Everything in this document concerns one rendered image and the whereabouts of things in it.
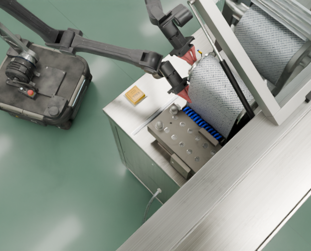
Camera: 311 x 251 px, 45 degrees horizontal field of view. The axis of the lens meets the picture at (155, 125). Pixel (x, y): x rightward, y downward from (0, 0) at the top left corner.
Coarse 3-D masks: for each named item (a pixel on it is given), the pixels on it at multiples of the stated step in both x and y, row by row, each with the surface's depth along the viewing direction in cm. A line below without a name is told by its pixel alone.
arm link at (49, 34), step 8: (0, 0) 135; (8, 0) 138; (8, 8) 139; (16, 8) 141; (24, 8) 145; (16, 16) 144; (24, 16) 145; (32, 16) 148; (24, 24) 150; (32, 24) 149; (40, 24) 152; (40, 32) 154; (48, 32) 156; (56, 32) 159; (64, 32) 159; (72, 32) 158; (48, 40) 159; (56, 40) 163; (64, 40) 157; (72, 40) 159; (56, 48) 163
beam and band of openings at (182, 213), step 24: (264, 120) 91; (288, 120) 91; (240, 144) 89; (264, 144) 89; (216, 168) 87; (240, 168) 87; (192, 192) 85; (216, 192) 85; (168, 216) 83; (192, 216) 83; (144, 240) 81; (168, 240) 81
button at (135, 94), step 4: (132, 88) 178; (136, 88) 178; (128, 92) 177; (132, 92) 177; (136, 92) 177; (140, 92) 177; (128, 96) 176; (132, 96) 176; (136, 96) 176; (140, 96) 176; (144, 96) 178; (132, 100) 176; (136, 100) 175; (140, 100) 178
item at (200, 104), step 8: (192, 88) 147; (192, 96) 153; (200, 96) 147; (192, 104) 158; (200, 104) 152; (208, 104) 146; (200, 112) 158; (208, 112) 151; (216, 112) 145; (208, 120) 157; (216, 120) 151; (224, 120) 145; (216, 128) 156; (224, 128) 150; (224, 136) 156
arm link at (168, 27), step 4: (172, 16) 139; (164, 20) 139; (168, 20) 139; (176, 20) 139; (160, 24) 139; (164, 24) 138; (168, 24) 137; (172, 24) 138; (176, 24) 142; (160, 28) 139; (164, 28) 138; (168, 28) 138; (172, 28) 138; (176, 28) 139; (164, 32) 139; (168, 32) 139; (172, 32) 139; (176, 32) 139; (168, 36) 140
